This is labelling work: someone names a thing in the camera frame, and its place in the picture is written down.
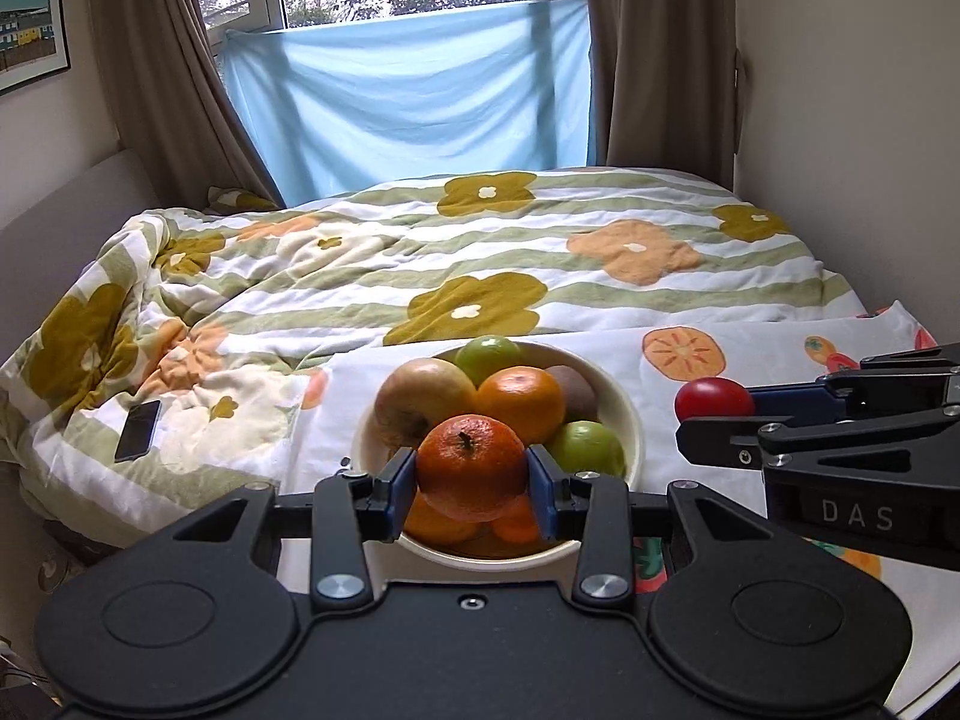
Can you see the floral pillow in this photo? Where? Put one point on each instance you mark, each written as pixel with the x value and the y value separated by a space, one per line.
pixel 240 199

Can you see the black smartphone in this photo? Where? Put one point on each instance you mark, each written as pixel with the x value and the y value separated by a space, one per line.
pixel 139 431

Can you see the green lime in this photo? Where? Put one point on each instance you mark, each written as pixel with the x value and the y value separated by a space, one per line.
pixel 589 448
pixel 487 356

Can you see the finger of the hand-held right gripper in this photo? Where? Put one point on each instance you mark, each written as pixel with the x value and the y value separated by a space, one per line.
pixel 787 399
pixel 720 441

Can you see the floral striped blanket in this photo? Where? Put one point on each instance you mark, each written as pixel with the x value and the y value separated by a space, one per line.
pixel 337 277

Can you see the beige bed headboard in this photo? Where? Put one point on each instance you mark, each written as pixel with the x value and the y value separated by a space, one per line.
pixel 67 202

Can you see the yellow-brown apple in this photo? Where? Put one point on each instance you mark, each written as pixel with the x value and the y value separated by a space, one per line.
pixel 416 401

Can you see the cream cartoon print bowl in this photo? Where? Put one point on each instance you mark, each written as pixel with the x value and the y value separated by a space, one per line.
pixel 621 424

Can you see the red tomato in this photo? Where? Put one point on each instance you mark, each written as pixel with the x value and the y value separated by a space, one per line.
pixel 712 399

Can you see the orange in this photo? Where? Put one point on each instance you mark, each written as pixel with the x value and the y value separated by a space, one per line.
pixel 525 401
pixel 469 469

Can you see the light blue cloth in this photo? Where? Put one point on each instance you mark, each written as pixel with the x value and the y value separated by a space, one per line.
pixel 405 105

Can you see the framed wall poster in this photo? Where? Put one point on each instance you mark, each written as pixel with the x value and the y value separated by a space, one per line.
pixel 30 22

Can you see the brown curtain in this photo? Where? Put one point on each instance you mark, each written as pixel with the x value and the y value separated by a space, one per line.
pixel 165 52
pixel 660 52

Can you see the brown kiwi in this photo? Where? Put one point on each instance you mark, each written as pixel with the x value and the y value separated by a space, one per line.
pixel 574 390

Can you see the white persimmon print sheet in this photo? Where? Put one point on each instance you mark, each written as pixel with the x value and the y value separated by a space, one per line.
pixel 330 427

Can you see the small tangerine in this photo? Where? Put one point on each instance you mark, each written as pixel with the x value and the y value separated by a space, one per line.
pixel 435 525
pixel 517 525

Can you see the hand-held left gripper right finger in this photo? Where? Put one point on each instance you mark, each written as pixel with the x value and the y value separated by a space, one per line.
pixel 544 495

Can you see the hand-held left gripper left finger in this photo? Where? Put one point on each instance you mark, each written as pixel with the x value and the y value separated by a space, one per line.
pixel 399 495

